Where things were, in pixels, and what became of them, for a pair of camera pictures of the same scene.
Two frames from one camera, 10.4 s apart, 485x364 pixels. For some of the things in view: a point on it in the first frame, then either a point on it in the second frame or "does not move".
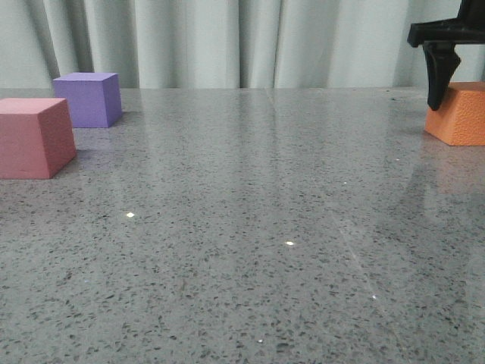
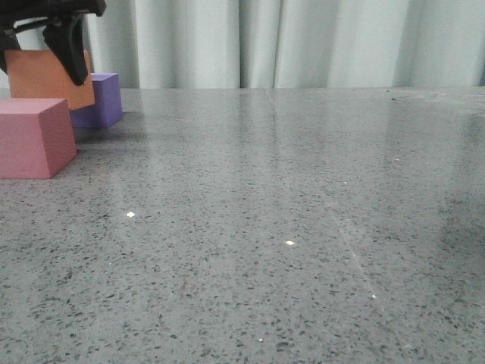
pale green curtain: (225, 44) does not move
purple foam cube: (95, 98) does not move
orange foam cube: (459, 120) -> (38, 74)
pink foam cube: (36, 138) does not move
